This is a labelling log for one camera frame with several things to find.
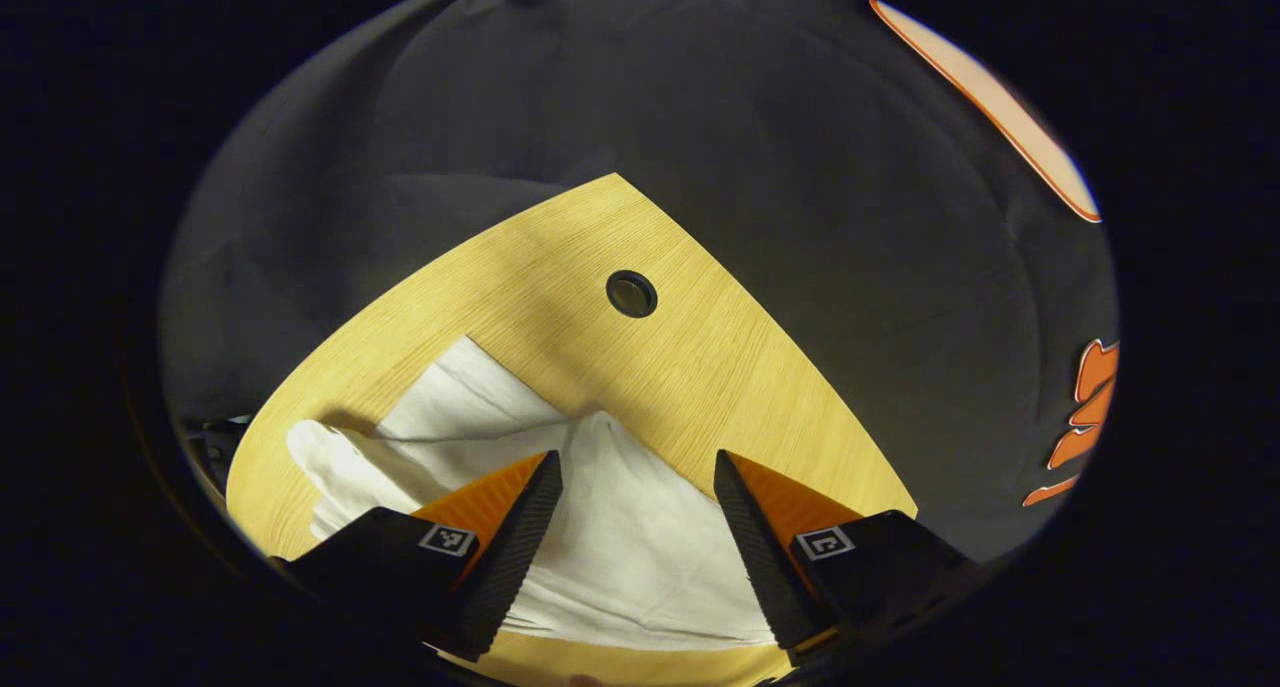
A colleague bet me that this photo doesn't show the black table cable grommet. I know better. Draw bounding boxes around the black table cable grommet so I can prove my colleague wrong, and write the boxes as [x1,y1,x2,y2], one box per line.
[605,269,659,319]

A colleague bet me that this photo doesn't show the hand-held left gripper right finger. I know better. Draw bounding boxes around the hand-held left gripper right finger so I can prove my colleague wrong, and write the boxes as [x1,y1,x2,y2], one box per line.
[713,449,976,668]

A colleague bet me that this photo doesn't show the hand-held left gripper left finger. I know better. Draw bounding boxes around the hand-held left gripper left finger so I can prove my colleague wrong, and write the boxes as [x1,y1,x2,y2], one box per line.
[268,450,564,663]

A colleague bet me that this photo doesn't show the white jeans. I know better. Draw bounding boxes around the white jeans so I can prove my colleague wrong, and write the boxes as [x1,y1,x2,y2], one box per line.
[287,335,801,653]

